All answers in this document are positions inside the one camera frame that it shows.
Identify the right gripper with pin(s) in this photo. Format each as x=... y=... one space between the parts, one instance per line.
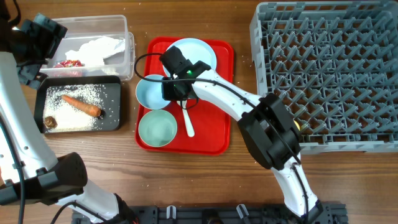
x=173 y=91

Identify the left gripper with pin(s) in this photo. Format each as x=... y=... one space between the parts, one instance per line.
x=50 y=39

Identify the light blue bowl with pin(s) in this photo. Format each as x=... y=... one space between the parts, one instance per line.
x=149 y=95

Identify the red snack wrapper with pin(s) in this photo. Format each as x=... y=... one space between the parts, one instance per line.
x=68 y=64

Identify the light green bowl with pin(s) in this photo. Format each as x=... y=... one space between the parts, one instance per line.
x=157 y=128

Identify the white napkin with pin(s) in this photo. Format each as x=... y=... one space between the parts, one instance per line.
x=94 y=52

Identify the brown chocolate pastry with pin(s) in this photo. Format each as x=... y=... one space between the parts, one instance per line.
x=50 y=122

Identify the pile of white rice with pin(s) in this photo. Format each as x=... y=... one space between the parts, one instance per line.
x=106 y=96

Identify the orange carrot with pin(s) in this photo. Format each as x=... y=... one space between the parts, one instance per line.
x=88 y=109

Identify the yellow plastic cup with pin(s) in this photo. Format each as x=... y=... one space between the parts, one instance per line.
x=297 y=125

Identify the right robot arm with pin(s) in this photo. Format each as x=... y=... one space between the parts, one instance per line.
x=270 y=133

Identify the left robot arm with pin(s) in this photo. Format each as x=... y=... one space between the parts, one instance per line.
x=31 y=170

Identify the grey dishwasher rack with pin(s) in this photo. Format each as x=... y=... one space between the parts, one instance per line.
x=334 y=66

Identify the light blue plate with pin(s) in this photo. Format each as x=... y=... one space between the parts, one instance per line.
x=195 y=50

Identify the white plastic spoon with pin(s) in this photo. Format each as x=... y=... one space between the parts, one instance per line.
x=188 y=123

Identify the clear plastic bin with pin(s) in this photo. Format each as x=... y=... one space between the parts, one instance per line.
x=84 y=29

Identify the red serving tray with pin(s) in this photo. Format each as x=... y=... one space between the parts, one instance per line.
x=211 y=125

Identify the black plastic tray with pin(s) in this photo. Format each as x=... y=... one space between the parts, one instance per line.
x=40 y=98

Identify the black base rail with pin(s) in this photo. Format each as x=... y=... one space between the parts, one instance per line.
x=328 y=213

